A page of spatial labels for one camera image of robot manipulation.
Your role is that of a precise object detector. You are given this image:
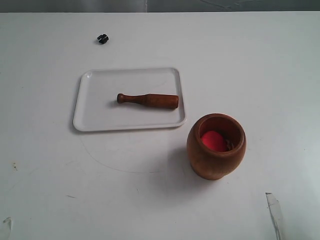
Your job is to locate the red ball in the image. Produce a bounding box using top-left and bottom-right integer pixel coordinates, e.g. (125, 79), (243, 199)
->
(201, 130), (228, 152)

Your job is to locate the white rectangular plastic tray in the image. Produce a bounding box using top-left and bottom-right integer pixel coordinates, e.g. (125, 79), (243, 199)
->
(72, 67), (187, 132)

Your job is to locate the brown wooden mortar bowl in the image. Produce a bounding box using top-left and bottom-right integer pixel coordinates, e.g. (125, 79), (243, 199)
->
(186, 113), (247, 180)

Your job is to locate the small black plastic clip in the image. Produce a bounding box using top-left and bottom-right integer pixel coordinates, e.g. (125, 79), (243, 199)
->
(97, 33), (109, 45)

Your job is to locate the brown wooden pestle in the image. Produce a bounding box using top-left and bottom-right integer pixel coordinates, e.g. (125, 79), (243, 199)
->
(116, 93), (179, 110)

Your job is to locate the clear tape piece left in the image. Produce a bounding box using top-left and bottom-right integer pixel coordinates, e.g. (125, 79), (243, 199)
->
(0, 217), (12, 240)

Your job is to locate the clear tape strip right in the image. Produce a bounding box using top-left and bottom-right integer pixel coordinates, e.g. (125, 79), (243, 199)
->
(265, 192), (287, 240)

